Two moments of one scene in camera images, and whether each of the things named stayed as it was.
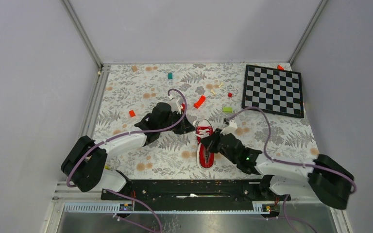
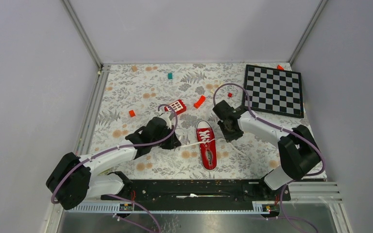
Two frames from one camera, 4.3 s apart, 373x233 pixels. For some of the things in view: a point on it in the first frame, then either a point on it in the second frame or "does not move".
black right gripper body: (215, 146) → (230, 135)
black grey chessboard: (274, 90) does not move
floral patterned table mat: (129, 92) does not move
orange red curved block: (200, 102) does not move
